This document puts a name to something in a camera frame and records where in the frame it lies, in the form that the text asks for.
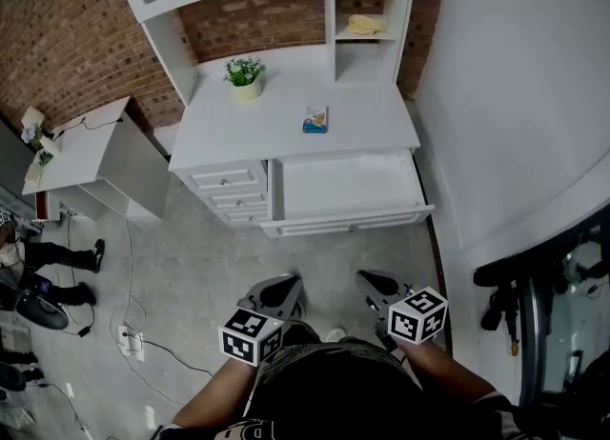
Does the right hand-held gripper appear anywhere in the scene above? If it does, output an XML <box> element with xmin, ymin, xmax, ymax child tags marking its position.
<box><xmin>356</xmin><ymin>270</ymin><xmax>450</xmax><ymax>351</ymax></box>

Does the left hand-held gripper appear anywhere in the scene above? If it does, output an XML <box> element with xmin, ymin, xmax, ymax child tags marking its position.
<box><xmin>217</xmin><ymin>273</ymin><xmax>305</xmax><ymax>367</ymax></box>

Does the wide white desk drawer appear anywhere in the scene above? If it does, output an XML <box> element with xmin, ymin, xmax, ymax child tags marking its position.
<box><xmin>259</xmin><ymin>147</ymin><xmax>436</xmax><ymax>239</ymax></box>

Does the small blue white box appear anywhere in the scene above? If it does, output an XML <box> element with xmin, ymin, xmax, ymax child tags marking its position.
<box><xmin>301</xmin><ymin>105</ymin><xmax>330</xmax><ymax>135</ymax></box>

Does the person's right forearm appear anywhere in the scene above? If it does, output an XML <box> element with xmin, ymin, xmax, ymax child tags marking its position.
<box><xmin>403</xmin><ymin>340</ymin><xmax>501</xmax><ymax>406</ymax></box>

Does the person's left forearm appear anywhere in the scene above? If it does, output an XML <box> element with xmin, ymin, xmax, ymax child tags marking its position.
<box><xmin>172</xmin><ymin>355</ymin><xmax>262</xmax><ymax>430</ymax></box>

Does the small white side drawer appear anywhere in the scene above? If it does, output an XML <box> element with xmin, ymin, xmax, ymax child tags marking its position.
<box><xmin>221</xmin><ymin>210</ymin><xmax>270</xmax><ymax>226</ymax></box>
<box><xmin>188</xmin><ymin>169</ymin><xmax>264</xmax><ymax>191</ymax></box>
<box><xmin>207</xmin><ymin>191</ymin><xmax>268</xmax><ymax>210</ymax></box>

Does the person's black shirt torso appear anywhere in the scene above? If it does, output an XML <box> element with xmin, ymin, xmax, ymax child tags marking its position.
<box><xmin>156</xmin><ymin>318</ymin><xmax>530</xmax><ymax>440</ymax></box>

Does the white power strip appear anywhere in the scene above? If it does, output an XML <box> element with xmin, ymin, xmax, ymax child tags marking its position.
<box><xmin>116</xmin><ymin>325</ymin><xmax>146</xmax><ymax>362</ymax></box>

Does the black-framed glass door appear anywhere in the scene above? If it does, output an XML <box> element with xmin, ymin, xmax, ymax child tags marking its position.
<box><xmin>517</xmin><ymin>218</ymin><xmax>610</xmax><ymax>410</ymax></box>

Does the white desk with hutch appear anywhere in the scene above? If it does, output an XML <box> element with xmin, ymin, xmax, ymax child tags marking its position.
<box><xmin>108</xmin><ymin>0</ymin><xmax>436</xmax><ymax>239</ymax></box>

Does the potted plant in cream pot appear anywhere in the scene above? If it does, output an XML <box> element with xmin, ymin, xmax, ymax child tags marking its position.
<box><xmin>222</xmin><ymin>56</ymin><xmax>267</xmax><ymax>101</ymax></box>

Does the black round base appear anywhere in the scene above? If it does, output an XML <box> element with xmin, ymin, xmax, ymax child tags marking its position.
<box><xmin>12</xmin><ymin>285</ymin><xmax>71</xmax><ymax>330</ymax></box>

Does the small white side table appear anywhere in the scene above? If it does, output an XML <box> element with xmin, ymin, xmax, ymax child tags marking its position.
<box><xmin>21</xmin><ymin>96</ymin><xmax>172</xmax><ymax>224</ymax></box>

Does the yellow cloth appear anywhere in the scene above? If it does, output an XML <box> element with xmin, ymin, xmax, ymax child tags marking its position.
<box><xmin>347</xmin><ymin>13</ymin><xmax>390</xmax><ymax>37</ymax></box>

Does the small artificial flower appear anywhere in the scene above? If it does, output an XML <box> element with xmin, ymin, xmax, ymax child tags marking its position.
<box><xmin>20</xmin><ymin>107</ymin><xmax>58</xmax><ymax>168</ymax></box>

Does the black door handle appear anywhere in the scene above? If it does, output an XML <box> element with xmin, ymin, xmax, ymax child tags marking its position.
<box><xmin>473</xmin><ymin>260</ymin><xmax>525</xmax><ymax>358</ymax></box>

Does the white floor cable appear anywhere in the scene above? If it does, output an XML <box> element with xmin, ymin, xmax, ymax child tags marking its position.
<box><xmin>108</xmin><ymin>218</ymin><xmax>147</xmax><ymax>349</ymax></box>

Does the thin black table cable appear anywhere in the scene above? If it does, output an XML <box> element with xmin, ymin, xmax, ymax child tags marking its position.
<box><xmin>50</xmin><ymin>115</ymin><xmax>125</xmax><ymax>140</ymax></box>

